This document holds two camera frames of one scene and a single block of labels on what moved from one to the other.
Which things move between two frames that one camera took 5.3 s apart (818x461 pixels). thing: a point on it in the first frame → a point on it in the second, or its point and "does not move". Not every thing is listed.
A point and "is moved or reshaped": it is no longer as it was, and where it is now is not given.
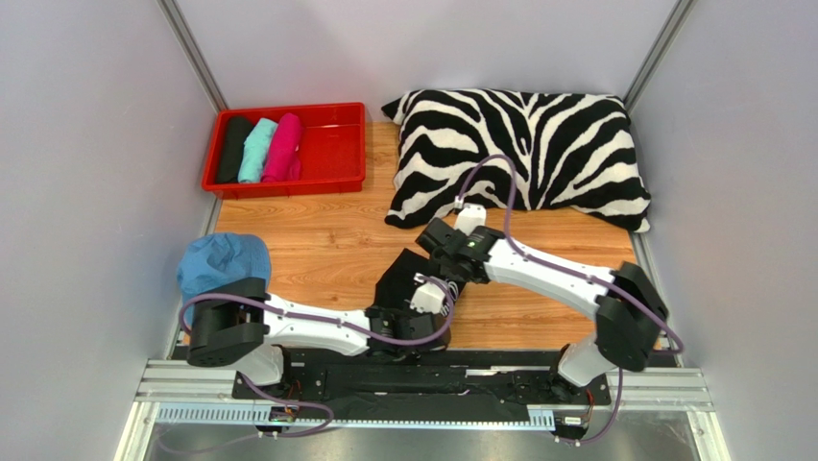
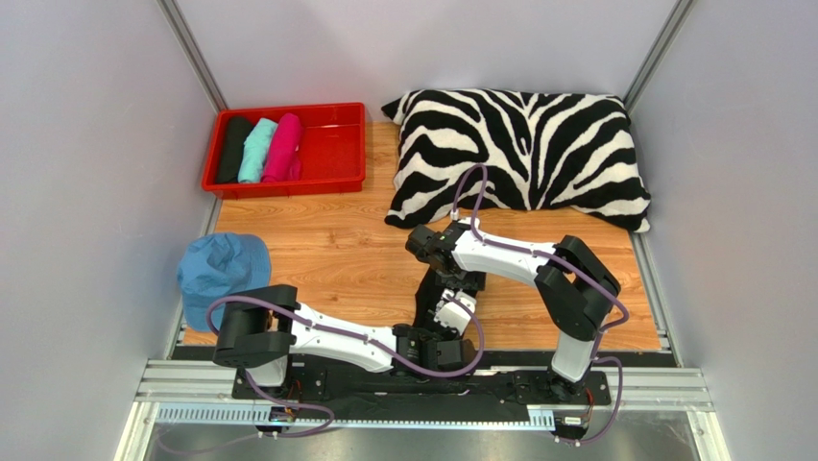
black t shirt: x=395 y=286 is moved or reshaped
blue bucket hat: x=206 y=257 does not move
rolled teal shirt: x=256 y=152 does not move
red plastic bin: x=333 y=152 does not move
